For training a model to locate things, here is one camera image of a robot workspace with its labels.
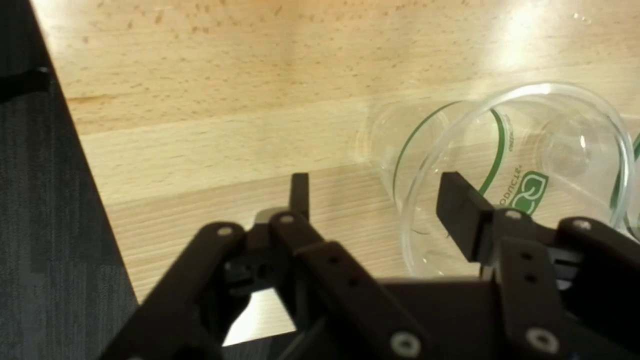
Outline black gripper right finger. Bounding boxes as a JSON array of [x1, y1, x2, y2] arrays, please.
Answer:
[[436, 173, 640, 360]]

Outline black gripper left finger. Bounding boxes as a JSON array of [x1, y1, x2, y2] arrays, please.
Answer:
[[100, 174, 427, 360]]

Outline clear cup with green logo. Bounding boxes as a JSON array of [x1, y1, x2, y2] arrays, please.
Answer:
[[364, 82, 633, 278]]

